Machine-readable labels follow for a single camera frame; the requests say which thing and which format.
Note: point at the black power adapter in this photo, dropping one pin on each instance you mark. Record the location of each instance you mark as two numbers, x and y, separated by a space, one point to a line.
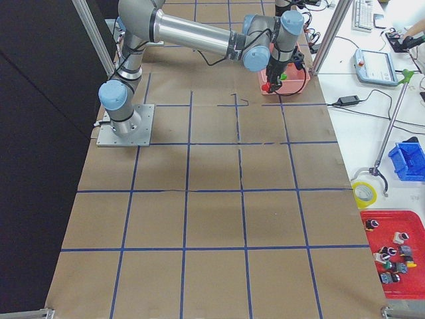
348 100

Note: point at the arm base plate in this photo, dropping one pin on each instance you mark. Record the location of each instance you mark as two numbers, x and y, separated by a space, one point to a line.
134 132

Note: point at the blue storage bin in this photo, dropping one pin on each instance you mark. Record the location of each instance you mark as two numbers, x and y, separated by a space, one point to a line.
408 161

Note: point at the white keyboard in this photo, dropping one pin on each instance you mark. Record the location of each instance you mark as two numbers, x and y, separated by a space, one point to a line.
362 16

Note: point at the red toy block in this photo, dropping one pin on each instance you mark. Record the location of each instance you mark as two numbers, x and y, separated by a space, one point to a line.
264 88

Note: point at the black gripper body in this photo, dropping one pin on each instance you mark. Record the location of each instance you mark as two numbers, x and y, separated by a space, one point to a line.
275 70

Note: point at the pink plastic box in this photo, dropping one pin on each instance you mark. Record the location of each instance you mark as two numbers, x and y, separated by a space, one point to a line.
295 82

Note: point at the yellow tape roll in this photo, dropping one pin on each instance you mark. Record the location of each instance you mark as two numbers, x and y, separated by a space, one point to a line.
364 193

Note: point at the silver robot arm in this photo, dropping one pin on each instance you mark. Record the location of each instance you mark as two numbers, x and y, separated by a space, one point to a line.
281 6
265 44

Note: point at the reacher grabber tool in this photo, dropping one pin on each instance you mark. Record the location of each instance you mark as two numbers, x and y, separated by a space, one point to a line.
374 170

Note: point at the robot teach pendant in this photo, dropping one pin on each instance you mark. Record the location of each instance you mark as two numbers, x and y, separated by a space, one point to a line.
375 67

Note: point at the red parts tray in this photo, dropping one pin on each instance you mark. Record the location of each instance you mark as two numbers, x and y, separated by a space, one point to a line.
396 239

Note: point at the aluminium frame post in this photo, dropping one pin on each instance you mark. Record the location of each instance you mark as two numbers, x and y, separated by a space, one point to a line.
330 34

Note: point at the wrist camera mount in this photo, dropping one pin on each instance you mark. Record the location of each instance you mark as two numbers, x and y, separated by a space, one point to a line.
298 59

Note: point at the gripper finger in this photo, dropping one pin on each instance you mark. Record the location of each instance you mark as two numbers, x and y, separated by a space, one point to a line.
269 86
276 85

